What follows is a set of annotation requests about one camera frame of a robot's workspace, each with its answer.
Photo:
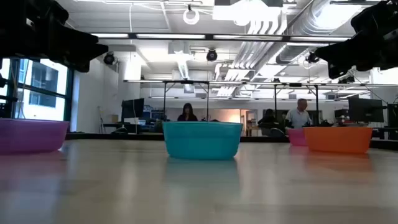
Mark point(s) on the orange plastic bowl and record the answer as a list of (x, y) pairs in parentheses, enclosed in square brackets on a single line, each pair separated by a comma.
[(338, 140)]

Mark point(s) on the black overhead light bar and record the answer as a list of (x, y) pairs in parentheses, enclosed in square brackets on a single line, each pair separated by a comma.
[(210, 37)]

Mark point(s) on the black office chair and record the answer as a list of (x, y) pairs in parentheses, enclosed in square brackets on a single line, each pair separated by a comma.
[(276, 133)]

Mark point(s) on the seated person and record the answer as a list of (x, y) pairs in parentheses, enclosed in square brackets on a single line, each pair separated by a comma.
[(267, 120), (187, 117)]

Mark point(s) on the black metal table frame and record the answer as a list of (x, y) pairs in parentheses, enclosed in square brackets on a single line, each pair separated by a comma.
[(124, 136)]

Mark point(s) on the teal plastic bowl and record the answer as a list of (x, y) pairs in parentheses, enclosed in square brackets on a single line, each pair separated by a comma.
[(202, 141)]

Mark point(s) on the black-framed window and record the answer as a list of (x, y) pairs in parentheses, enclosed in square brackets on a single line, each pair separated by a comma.
[(43, 93)]

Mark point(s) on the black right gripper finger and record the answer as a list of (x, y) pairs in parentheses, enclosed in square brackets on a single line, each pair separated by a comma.
[(339, 69), (340, 51)]

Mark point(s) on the silver ventilation duct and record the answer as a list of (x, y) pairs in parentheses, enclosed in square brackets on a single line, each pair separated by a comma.
[(311, 21)]

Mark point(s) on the black computer monitor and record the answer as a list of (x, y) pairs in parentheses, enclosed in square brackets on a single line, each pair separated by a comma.
[(132, 108), (365, 110)]

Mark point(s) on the pink plastic bowl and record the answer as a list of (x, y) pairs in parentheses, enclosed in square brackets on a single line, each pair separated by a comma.
[(295, 137)]

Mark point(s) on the purple plastic bowl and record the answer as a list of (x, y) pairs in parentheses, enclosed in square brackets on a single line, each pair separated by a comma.
[(29, 137)]

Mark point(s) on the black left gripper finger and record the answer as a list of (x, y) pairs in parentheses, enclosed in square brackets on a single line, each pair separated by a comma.
[(90, 46), (79, 65)]

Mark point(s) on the black metal rig stand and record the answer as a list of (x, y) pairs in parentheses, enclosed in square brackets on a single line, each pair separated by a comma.
[(295, 84), (186, 82)]

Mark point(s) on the round black ceiling spotlight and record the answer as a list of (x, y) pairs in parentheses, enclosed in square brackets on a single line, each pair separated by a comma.
[(109, 58), (311, 58), (211, 55)]

